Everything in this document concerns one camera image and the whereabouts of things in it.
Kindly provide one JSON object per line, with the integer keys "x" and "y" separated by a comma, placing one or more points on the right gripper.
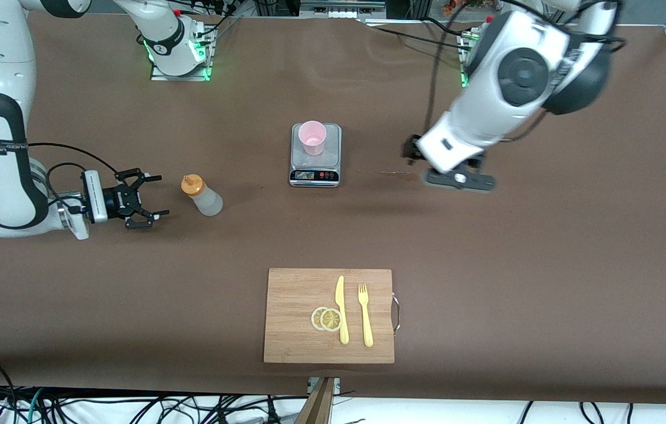
{"x": 113, "y": 201}

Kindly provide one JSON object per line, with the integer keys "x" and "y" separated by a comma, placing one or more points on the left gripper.
{"x": 410, "y": 149}

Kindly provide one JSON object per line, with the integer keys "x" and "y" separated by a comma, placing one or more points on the pink plastic cup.
{"x": 312, "y": 144}

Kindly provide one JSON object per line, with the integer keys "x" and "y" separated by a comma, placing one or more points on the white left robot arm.
{"x": 524, "y": 73}

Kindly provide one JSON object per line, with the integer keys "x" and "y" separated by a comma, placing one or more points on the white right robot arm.
{"x": 3, "y": 176}

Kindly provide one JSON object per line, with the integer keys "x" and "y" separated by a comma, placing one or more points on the silver digital kitchen scale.
{"x": 332, "y": 141}

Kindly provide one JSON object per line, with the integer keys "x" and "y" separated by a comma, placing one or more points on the brown table cover sheet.
{"x": 132, "y": 294}

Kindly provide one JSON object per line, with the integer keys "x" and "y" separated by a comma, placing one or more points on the grey power strip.
{"x": 341, "y": 12}

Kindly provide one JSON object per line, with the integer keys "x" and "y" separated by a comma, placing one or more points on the yellow plastic fork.
{"x": 367, "y": 324}

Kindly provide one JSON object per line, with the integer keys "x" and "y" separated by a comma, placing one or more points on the yellow plastic knife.
{"x": 343, "y": 324}

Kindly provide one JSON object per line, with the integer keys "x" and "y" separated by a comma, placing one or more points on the lemon slice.
{"x": 331, "y": 320}
{"x": 315, "y": 318}

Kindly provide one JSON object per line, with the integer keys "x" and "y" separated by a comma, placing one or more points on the wooden cutting board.
{"x": 291, "y": 330}

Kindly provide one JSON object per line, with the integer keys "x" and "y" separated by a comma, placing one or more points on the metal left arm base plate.
{"x": 463, "y": 59}

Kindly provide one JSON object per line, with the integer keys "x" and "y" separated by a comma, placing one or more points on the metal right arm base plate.
{"x": 182, "y": 77}

